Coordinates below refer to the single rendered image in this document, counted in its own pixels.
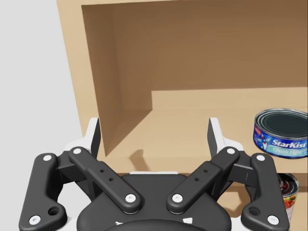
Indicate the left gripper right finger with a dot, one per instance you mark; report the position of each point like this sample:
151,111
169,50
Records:
267,187

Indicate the pale wooden shelf unit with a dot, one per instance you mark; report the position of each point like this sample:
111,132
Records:
192,60

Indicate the blue flat can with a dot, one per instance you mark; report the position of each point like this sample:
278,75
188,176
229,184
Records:
281,134

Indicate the red and white can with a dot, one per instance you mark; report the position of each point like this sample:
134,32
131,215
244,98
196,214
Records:
290,197

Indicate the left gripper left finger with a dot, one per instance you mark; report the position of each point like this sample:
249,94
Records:
41,187

